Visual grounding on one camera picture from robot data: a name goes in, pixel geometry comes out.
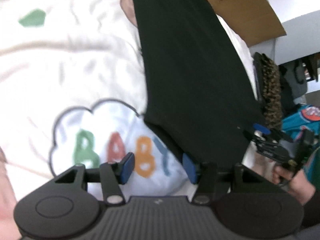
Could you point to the leopard print garment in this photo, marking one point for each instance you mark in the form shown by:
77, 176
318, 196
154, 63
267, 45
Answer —
271, 92

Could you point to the teal printed garment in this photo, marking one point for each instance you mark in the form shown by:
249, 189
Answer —
302, 122

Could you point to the cream bear-print blanket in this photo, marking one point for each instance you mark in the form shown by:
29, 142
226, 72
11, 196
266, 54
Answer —
62, 62

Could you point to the black pants bear-print trim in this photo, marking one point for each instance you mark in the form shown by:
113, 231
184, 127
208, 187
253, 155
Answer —
190, 67

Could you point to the black cloth heap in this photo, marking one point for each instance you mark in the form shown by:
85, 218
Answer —
291, 100

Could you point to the black folded garment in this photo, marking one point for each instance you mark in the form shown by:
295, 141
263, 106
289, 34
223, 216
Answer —
257, 72

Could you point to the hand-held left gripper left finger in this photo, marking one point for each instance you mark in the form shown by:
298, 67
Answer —
128, 167

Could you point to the green cloth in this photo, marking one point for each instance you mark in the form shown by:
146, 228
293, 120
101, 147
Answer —
315, 170

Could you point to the person's right hand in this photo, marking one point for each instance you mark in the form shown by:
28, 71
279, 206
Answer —
297, 190

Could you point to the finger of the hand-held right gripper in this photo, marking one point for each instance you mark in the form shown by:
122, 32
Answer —
261, 128
250, 135

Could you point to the brown cardboard sheet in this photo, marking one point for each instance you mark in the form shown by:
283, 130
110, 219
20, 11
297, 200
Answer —
245, 10

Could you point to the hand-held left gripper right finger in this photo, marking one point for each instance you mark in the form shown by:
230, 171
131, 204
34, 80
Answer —
190, 168

